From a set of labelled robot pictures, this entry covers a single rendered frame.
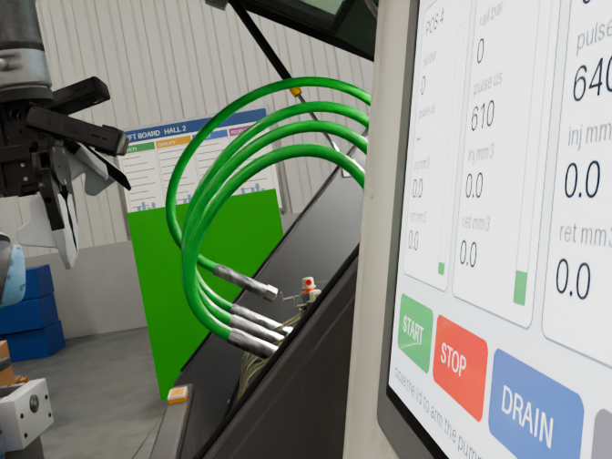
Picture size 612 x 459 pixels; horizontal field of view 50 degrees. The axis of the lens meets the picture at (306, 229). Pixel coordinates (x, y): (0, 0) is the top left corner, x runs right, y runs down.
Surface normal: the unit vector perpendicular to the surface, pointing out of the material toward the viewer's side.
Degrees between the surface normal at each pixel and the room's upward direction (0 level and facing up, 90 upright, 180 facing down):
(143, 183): 90
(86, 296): 90
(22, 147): 91
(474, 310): 76
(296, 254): 90
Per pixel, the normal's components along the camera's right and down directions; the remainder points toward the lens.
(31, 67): 0.72, -0.08
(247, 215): 0.11, 0.04
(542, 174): -0.99, -0.07
